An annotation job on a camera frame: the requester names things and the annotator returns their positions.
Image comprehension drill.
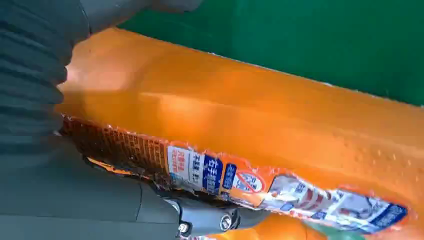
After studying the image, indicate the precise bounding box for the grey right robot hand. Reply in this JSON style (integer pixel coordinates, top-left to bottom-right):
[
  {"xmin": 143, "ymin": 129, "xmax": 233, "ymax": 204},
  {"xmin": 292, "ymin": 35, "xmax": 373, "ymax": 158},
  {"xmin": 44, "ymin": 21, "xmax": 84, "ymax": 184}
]
[{"xmin": 0, "ymin": 0, "xmax": 273, "ymax": 240}]

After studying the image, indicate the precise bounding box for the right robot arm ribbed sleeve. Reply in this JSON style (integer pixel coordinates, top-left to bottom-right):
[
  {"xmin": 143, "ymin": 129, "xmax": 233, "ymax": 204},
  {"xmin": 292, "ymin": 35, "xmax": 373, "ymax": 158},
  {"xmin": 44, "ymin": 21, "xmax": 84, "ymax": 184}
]
[{"xmin": 0, "ymin": 0, "xmax": 91, "ymax": 157}]

